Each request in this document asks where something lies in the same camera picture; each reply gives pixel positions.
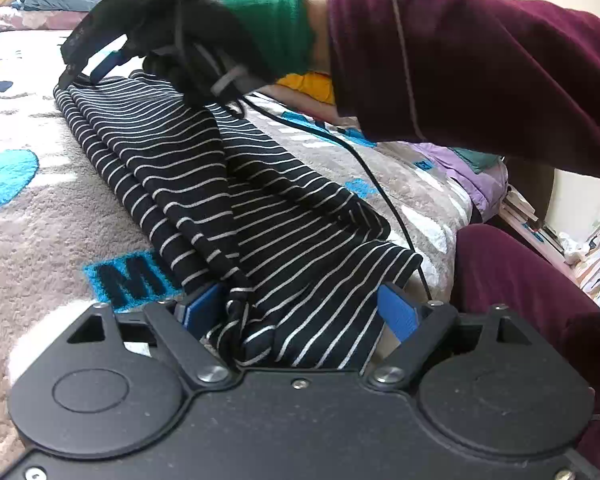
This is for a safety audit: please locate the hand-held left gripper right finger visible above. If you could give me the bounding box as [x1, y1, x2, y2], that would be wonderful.
[367, 282, 531, 391]

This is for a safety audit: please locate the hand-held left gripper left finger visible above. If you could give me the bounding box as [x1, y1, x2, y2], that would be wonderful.
[67, 282, 241, 388]

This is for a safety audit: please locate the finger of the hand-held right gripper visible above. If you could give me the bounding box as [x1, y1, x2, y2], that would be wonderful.
[55, 0, 146, 90]

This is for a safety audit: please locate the stack of books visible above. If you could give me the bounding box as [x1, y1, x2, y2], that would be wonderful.
[497, 185, 581, 266]

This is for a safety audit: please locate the person's right forearm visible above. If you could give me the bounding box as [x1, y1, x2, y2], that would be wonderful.
[305, 0, 600, 183]

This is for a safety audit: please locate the cartoon printed blanket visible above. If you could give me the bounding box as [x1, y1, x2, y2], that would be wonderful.
[0, 27, 476, 461]

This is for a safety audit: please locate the purple floral quilt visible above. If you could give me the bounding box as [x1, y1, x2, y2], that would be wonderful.
[0, 5, 88, 33]

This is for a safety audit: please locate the person's right hand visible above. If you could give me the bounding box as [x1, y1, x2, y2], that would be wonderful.
[152, 0, 316, 81]

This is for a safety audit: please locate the purple patchwork quilt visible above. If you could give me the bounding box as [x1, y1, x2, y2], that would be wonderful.
[415, 142, 508, 223]

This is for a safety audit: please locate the red yellow beige folded stack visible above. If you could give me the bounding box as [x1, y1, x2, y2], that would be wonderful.
[276, 71, 337, 107]

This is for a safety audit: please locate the black cable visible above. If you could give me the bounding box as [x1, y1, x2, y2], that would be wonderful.
[237, 95, 433, 303]

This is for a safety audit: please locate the black white striped garment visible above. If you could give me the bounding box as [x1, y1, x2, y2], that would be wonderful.
[54, 70, 425, 372]

